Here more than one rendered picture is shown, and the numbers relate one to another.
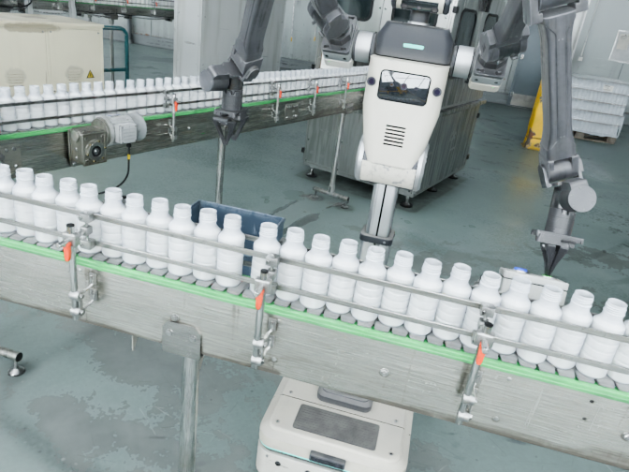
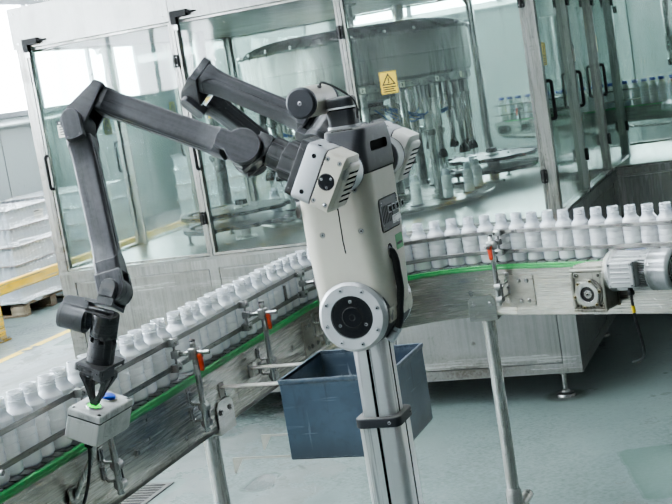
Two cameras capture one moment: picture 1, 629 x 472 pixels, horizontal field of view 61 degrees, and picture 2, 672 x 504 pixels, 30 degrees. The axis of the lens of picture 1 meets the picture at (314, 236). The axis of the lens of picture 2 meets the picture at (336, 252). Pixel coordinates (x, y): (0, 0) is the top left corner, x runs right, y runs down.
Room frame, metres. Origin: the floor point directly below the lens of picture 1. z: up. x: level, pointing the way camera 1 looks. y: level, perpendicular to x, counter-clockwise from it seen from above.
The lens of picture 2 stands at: (2.12, -2.99, 1.70)
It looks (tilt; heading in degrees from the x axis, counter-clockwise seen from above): 8 degrees down; 100
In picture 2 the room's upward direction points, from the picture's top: 9 degrees counter-clockwise
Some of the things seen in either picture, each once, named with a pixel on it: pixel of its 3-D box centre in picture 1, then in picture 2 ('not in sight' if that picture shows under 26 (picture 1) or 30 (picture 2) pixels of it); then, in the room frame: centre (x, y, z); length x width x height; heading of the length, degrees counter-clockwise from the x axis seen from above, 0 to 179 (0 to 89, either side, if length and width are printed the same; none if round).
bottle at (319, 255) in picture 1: (316, 271); (140, 362); (1.04, -0.02, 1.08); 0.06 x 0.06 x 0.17
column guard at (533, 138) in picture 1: (546, 110); not in sight; (8.17, -3.15, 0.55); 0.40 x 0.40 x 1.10; 79
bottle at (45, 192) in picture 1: (46, 208); (248, 303); (1.17, 0.65, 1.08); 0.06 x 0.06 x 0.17
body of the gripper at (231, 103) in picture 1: (231, 101); not in sight; (1.53, 0.29, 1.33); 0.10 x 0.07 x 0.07; 168
